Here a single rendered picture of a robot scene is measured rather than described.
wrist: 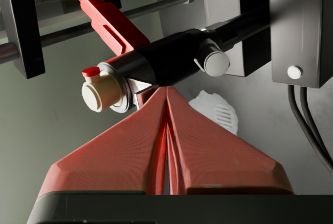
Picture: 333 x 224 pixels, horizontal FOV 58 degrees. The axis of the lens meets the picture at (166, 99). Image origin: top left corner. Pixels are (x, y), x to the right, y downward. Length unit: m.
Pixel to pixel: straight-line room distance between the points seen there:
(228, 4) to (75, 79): 0.27
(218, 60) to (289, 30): 0.09
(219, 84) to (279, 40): 0.27
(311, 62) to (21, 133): 0.36
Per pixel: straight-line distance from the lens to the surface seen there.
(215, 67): 0.16
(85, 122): 0.49
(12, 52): 0.33
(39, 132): 0.46
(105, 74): 0.15
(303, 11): 0.23
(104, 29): 0.18
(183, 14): 0.51
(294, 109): 0.26
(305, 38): 0.24
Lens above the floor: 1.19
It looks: 36 degrees down
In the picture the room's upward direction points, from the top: 120 degrees counter-clockwise
